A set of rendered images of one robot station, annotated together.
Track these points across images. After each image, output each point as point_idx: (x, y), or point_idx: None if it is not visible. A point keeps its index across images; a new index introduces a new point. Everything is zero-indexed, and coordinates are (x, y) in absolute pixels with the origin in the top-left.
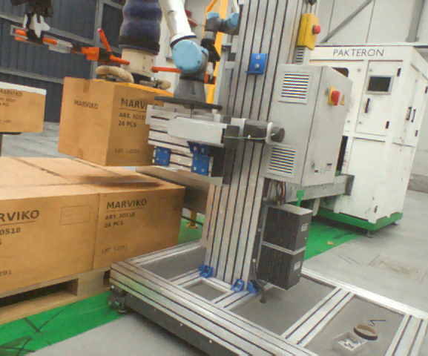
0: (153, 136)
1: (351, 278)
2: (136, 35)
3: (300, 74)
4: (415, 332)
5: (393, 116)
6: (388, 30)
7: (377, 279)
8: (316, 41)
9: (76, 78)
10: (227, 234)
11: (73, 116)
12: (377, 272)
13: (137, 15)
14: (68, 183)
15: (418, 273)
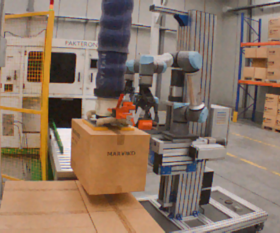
0: (166, 160)
1: (150, 186)
2: (121, 89)
3: (223, 112)
4: (230, 193)
5: None
6: (15, 3)
7: (154, 181)
8: None
9: (107, 135)
10: (187, 194)
11: (106, 165)
12: (147, 177)
13: (122, 74)
14: (117, 213)
15: (152, 169)
